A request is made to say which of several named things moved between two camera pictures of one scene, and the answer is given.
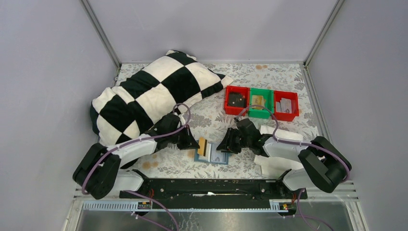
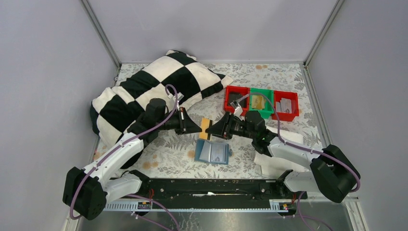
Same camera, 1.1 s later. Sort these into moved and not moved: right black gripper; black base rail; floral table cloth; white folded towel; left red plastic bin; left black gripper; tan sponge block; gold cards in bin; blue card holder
Moved: right black gripper; tan sponge block; left black gripper
Not moved: blue card holder; gold cards in bin; white folded towel; black base rail; floral table cloth; left red plastic bin
